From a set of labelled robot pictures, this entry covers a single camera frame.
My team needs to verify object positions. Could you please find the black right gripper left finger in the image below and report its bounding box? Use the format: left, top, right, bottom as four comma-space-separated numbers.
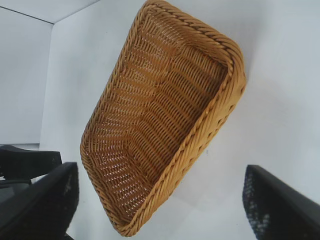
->
0, 161, 80, 240

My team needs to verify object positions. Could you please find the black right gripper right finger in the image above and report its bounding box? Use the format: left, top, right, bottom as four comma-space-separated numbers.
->
241, 163, 320, 240

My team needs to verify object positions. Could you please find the brown woven wicker basket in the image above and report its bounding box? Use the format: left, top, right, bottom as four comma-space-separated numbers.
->
79, 0, 248, 237

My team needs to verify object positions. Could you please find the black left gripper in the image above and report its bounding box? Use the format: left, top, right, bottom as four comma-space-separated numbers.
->
0, 144, 62, 208

